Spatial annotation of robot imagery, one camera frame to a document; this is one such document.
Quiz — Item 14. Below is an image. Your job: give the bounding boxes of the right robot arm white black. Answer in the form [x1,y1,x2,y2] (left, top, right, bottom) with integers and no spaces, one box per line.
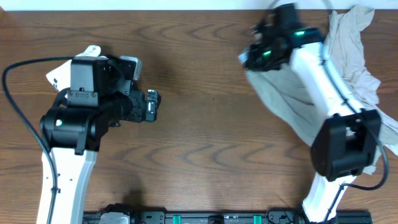
[244,4,381,223]

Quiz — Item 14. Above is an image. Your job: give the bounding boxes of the light striped crumpled shirt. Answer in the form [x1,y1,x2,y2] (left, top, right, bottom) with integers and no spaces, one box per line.
[323,4,398,175]

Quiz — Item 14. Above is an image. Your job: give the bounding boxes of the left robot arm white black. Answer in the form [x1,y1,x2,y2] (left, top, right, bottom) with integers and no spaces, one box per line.
[37,88,161,223]

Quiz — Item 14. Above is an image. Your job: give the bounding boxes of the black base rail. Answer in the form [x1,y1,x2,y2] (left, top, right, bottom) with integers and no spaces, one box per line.
[82,203,373,224]

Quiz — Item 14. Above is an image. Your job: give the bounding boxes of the white folded shirt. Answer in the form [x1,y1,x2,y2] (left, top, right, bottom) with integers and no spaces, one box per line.
[46,45,101,91]

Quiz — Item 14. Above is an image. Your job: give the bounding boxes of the khaki green shorts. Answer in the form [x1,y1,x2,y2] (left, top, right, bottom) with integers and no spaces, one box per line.
[245,66,322,146]

